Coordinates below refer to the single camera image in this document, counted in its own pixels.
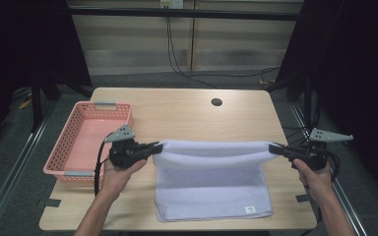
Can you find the person's left hand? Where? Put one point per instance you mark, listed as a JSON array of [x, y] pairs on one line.
[[116, 182]]

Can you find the yellow floor object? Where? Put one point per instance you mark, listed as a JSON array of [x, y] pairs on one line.
[[25, 104]]

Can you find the white wall socket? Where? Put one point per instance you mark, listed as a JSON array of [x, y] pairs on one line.
[[172, 3]]

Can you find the dark curtain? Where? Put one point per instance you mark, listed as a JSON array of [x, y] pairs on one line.
[[23, 39], [357, 65]]

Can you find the pink perforated plastic basket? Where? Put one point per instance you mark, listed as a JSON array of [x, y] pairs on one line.
[[85, 137]]

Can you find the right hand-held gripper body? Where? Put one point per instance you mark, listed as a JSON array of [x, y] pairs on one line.
[[316, 155]]

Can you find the metal floor rail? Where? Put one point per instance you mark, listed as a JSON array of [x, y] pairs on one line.
[[19, 164], [344, 203]]

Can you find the black metal stand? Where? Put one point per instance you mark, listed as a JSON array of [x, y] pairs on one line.
[[307, 101], [36, 105]]

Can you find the person's right hand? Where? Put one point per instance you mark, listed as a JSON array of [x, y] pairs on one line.
[[318, 183]]

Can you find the black horizontal metal bar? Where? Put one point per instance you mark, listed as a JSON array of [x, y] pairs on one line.
[[183, 13]]

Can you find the white printed towel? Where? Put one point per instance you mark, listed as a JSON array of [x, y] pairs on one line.
[[210, 183]]

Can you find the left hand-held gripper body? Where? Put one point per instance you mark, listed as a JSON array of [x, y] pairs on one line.
[[124, 154]]

